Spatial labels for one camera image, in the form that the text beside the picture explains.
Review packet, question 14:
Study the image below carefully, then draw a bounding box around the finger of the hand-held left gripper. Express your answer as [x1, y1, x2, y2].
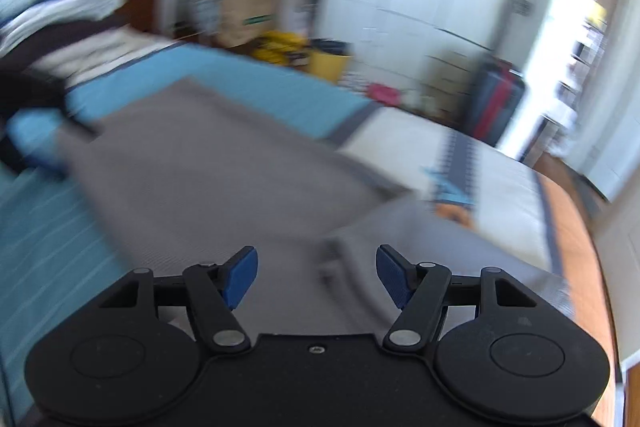
[10, 109, 98, 180]

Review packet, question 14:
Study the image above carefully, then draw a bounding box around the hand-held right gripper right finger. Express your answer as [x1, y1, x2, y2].
[376, 244, 541, 354]

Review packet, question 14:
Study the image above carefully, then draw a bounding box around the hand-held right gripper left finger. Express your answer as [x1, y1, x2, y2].
[97, 246, 258, 355]

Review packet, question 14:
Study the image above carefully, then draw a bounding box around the grey knit sweater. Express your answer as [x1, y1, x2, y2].
[55, 76, 571, 343]

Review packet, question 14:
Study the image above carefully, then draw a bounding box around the dark brown folded garment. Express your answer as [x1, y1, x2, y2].
[0, 18, 131, 72]

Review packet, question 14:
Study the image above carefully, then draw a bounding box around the white folded garment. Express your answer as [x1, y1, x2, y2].
[0, 0, 126, 40]

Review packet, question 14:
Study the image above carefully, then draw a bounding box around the bed with striped sheet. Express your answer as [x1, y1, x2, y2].
[0, 32, 626, 427]

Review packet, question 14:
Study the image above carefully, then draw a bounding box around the black red suitcase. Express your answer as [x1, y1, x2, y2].
[462, 59, 527, 148]

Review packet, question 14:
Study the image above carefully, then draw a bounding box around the yellow trash bin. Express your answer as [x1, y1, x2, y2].
[309, 38, 353, 82]

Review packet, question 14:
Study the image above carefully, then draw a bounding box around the yellow plastic bag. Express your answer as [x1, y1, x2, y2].
[250, 31, 313, 68]

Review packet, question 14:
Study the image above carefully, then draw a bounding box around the brown paper bag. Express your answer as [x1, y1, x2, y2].
[215, 0, 278, 50]

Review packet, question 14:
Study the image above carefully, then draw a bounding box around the metal shoe rack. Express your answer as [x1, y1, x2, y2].
[550, 0, 608, 158]

